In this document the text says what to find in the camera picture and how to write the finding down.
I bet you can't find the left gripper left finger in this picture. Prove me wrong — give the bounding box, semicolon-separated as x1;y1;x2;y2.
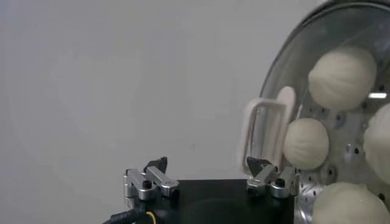
123;156;180;211

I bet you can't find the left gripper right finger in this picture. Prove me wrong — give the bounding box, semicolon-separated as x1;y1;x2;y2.
246;156;301;200

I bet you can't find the white steamed baozi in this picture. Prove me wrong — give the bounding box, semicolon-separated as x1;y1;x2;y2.
312;181;390;224
362;103;390;185
307;47;378;111
282;117;330;170

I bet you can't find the round glass lid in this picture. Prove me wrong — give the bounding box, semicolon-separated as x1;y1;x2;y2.
238;0;390;224

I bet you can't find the stainless steel steamer basket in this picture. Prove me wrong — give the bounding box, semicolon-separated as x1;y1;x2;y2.
264;5;390;224

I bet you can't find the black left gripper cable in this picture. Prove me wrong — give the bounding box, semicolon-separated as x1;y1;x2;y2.
102;206;158;224

